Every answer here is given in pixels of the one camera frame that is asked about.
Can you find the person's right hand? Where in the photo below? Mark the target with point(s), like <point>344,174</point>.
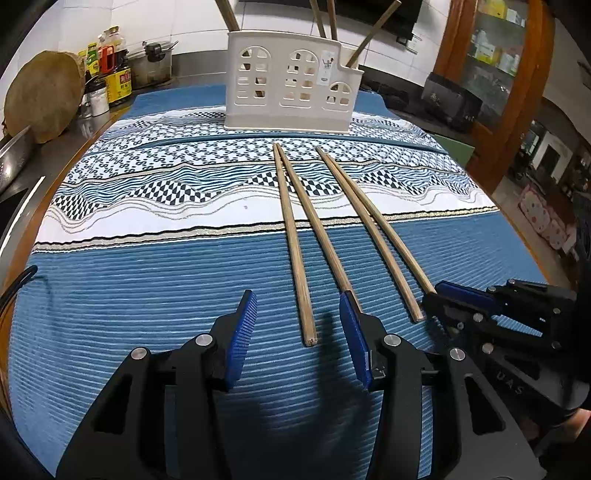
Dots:
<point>582,422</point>

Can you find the pink polka dot bag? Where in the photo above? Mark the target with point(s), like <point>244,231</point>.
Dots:
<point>542,217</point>

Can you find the white wall socket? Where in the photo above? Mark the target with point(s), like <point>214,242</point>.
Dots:
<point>408,45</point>

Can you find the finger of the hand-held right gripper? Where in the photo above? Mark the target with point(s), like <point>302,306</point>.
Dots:
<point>455,318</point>
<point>466,295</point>

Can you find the black gas stove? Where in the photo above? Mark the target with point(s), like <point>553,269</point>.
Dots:
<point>388,94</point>

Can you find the yellow tin can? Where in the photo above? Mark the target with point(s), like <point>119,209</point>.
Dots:
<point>120,85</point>

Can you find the white jar with black lid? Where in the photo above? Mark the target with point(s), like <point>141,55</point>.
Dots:
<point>99,99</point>

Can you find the clear cooking oil bottle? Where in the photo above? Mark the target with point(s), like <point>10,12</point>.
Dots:
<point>116,39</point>

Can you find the white plastic chopstick holder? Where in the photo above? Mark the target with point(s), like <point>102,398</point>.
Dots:
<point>277,113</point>

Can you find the kitchen sink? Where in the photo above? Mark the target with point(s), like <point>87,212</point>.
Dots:
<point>18,217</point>

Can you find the round wooden cutting board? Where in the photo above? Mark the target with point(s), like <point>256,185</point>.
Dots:
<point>44,97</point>

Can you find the blue patterned tablecloth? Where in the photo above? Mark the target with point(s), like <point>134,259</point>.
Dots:
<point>184,286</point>

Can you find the black countertop appliance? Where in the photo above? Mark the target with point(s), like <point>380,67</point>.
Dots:
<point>452,104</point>

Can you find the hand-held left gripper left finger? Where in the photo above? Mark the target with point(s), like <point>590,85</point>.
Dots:
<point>242,341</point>

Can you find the tan wooden chopstick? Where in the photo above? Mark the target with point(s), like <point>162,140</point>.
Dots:
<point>317,18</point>
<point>227,16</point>
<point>369,230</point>
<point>293,244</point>
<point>383,221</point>
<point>332,18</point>
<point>316,224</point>
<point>374,32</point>

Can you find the green cap bottle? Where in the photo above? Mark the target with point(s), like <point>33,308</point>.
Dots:
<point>93,60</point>

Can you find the steel pot with lid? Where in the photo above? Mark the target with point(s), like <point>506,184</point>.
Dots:
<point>150,69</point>

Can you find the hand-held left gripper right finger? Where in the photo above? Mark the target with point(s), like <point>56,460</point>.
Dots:
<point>355,337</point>

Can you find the wooden glass door cabinet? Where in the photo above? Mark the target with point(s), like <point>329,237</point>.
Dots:
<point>508,69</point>

